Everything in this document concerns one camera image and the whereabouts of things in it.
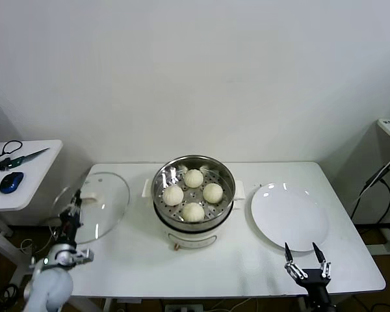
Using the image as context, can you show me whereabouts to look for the blue computer mouse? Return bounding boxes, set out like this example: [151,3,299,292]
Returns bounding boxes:
[0,172,25,195]

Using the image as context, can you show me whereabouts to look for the coiled white cable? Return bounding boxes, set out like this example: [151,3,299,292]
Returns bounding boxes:
[18,239,37,254]

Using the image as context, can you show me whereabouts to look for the thin white cable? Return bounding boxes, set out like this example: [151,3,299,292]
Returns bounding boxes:
[211,297,260,312]

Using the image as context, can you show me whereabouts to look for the stainless steel steamer basket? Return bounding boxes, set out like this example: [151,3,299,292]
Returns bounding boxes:
[142,155,246,233]

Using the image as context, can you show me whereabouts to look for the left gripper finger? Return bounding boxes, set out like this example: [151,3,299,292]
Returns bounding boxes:
[59,203,77,222]
[71,188,83,213]

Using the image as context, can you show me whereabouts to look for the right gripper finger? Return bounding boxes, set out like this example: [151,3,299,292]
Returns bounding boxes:
[313,242,332,281]
[283,242,308,281]

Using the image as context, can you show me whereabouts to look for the white steamed baozi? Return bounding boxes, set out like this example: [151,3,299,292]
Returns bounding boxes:
[162,185,185,207]
[183,168,205,189]
[181,201,205,223]
[203,183,224,204]

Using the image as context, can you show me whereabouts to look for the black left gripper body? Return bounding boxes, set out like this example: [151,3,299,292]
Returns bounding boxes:
[59,210,83,245]

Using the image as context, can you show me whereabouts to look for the glass lid with cream handle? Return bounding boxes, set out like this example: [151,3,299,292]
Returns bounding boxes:
[50,171,131,244]

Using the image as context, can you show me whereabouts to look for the white oval plate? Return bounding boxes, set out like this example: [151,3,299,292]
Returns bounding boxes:
[250,183,331,253]

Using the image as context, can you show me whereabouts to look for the white desk with rounded corners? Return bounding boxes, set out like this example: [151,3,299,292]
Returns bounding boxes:
[0,139,64,287]

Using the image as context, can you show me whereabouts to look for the black cable bundle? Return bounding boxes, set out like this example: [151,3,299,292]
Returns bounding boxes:
[0,282,20,312]

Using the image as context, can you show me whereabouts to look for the white power strip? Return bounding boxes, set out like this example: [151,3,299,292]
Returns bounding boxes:
[164,304,205,312]

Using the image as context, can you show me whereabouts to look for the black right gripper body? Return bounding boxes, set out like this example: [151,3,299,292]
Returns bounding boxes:
[294,268,337,312]

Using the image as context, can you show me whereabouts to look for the black adapter with white cable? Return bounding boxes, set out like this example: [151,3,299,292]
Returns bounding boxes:
[351,149,390,205]

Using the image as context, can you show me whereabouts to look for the cream electric cooker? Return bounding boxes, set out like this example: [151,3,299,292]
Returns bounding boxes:
[154,194,244,253]

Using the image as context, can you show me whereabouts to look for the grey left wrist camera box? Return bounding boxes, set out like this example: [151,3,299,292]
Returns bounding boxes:
[73,248,95,267]

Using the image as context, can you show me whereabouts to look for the looped black cable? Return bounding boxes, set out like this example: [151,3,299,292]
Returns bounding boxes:
[0,140,23,160]

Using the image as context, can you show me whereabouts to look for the green bladed tool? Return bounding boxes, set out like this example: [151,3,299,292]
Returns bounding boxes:
[0,148,50,172]

